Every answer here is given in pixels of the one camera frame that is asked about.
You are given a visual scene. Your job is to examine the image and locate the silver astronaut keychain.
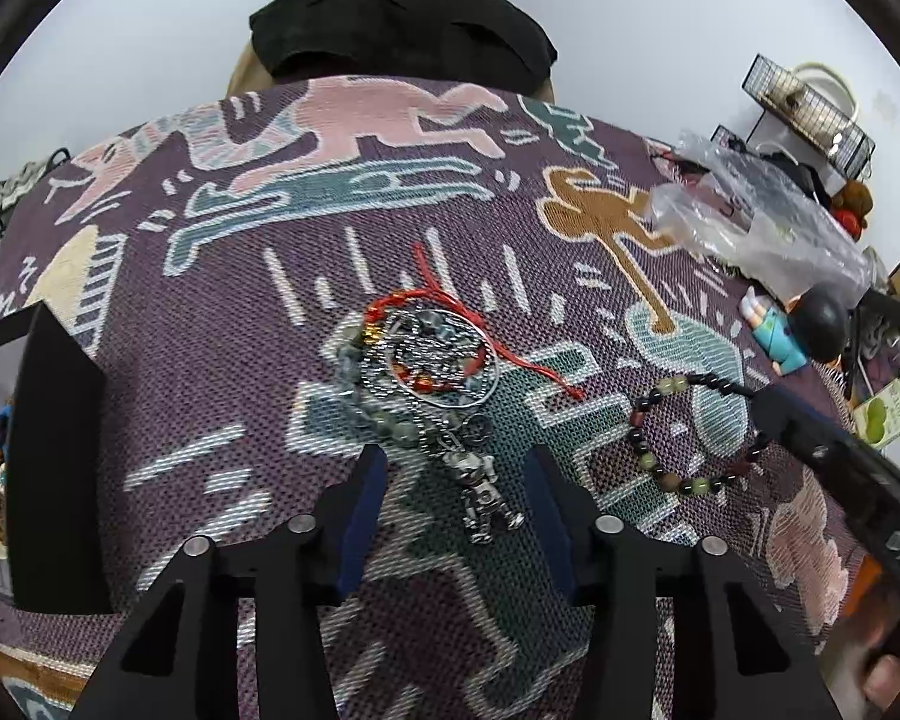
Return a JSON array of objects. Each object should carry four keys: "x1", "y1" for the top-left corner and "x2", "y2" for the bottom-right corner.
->
[{"x1": 425, "y1": 413, "x2": 525, "y2": 544}]

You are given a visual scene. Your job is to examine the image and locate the black jewelry box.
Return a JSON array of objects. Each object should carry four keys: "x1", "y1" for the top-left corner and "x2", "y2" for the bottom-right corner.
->
[{"x1": 0, "y1": 302, "x2": 112, "y2": 614}]

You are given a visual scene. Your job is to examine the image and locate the person right hand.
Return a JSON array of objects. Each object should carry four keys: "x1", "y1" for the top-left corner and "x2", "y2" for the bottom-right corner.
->
[{"x1": 818, "y1": 596, "x2": 900, "y2": 718}]

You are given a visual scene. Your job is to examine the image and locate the green snack packet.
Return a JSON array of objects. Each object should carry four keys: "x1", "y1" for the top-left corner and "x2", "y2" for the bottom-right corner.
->
[{"x1": 852, "y1": 379, "x2": 900, "y2": 450}]

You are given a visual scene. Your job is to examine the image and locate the cartoon boy figurine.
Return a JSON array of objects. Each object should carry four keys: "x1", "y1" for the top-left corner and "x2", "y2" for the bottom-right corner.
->
[{"x1": 740, "y1": 283, "x2": 850, "y2": 376}]

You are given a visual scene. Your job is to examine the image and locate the purple patterned woven blanket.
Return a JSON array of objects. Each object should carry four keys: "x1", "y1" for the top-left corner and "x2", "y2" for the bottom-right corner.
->
[{"x1": 0, "y1": 78, "x2": 862, "y2": 718}]

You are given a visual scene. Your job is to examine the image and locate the orange plush toy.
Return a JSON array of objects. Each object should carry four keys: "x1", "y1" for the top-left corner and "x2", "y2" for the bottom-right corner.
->
[{"x1": 829, "y1": 181, "x2": 873, "y2": 241}]

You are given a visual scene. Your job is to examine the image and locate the clear plastic bag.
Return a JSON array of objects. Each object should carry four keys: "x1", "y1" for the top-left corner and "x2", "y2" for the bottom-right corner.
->
[{"x1": 647, "y1": 130, "x2": 875, "y2": 309}]

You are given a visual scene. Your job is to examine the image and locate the black metal shoe rack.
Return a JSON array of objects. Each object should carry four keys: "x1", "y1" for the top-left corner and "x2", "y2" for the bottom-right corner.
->
[{"x1": 0, "y1": 148, "x2": 71, "y2": 229}]

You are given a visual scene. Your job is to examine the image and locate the tan chair back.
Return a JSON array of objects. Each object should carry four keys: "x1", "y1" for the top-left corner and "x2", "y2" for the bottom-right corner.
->
[{"x1": 224, "y1": 44, "x2": 557, "y2": 103}]

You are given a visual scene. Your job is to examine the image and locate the black garment on chair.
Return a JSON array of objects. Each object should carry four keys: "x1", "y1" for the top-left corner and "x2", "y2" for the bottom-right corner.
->
[{"x1": 248, "y1": 0, "x2": 557, "y2": 96}]

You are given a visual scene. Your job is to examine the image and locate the grey green bead bracelet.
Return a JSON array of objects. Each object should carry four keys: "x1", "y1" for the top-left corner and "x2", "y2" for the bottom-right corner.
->
[{"x1": 334, "y1": 325, "x2": 422, "y2": 447}]

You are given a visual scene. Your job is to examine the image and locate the silver chain bracelet pile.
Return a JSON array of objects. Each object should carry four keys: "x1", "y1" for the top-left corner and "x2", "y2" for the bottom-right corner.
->
[{"x1": 376, "y1": 305, "x2": 501, "y2": 410}]

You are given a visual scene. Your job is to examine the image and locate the dark and green bead bracelet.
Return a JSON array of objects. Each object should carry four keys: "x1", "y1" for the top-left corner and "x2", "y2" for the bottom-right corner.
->
[{"x1": 625, "y1": 372, "x2": 774, "y2": 497}]

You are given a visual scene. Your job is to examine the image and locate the red string bracelet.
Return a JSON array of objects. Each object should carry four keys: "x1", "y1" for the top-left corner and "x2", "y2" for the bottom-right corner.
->
[{"x1": 359, "y1": 242, "x2": 587, "y2": 403}]

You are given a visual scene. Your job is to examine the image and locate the black wire basket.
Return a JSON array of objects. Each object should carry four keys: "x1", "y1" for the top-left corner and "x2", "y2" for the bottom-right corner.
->
[{"x1": 741, "y1": 54, "x2": 877, "y2": 181}]

